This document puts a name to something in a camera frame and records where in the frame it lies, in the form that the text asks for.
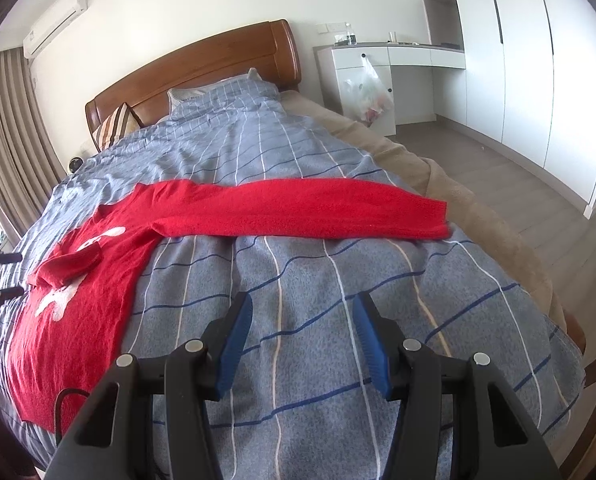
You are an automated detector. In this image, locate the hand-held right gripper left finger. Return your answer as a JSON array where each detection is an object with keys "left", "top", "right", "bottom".
[{"left": 45, "top": 291, "right": 254, "bottom": 480}]

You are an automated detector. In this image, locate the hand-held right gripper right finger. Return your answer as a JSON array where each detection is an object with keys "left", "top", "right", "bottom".
[{"left": 352, "top": 291, "right": 563, "bottom": 480}]

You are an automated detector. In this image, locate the red knitted sweater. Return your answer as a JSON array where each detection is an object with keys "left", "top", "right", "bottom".
[{"left": 5, "top": 177, "right": 451, "bottom": 436}]

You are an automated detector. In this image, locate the bed with checked blue cover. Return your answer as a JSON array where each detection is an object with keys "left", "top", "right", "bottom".
[{"left": 0, "top": 77, "right": 586, "bottom": 480}]

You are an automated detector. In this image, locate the beige curtain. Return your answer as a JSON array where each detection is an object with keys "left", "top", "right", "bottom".
[{"left": 0, "top": 47, "right": 69, "bottom": 241}]

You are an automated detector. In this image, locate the striped pillow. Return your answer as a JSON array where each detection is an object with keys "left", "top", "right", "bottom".
[{"left": 94, "top": 102, "right": 147, "bottom": 151}]

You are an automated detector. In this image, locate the white air conditioner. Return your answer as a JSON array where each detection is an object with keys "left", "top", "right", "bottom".
[{"left": 22, "top": 0, "right": 89, "bottom": 59}]

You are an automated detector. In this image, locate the white pillow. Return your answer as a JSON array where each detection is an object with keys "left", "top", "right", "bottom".
[{"left": 167, "top": 67, "right": 264, "bottom": 116}]

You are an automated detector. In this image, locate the clear plastic bag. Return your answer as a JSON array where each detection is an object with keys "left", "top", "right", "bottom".
[{"left": 342, "top": 54, "right": 397, "bottom": 129}]

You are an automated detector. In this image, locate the wooden bed headboard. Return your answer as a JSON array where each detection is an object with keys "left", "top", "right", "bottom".
[{"left": 85, "top": 19, "right": 301, "bottom": 154}]

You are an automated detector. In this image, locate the white desk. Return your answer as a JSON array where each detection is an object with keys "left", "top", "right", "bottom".
[{"left": 317, "top": 42, "right": 466, "bottom": 137}]

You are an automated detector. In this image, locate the white wardrobe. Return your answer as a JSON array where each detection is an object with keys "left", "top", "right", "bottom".
[{"left": 410, "top": 0, "right": 596, "bottom": 206}]

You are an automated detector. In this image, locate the black cable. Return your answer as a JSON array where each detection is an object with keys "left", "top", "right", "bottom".
[{"left": 52, "top": 388, "right": 92, "bottom": 434}]

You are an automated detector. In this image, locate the wooden bed frame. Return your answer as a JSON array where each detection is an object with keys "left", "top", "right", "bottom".
[{"left": 560, "top": 309, "right": 596, "bottom": 480}]

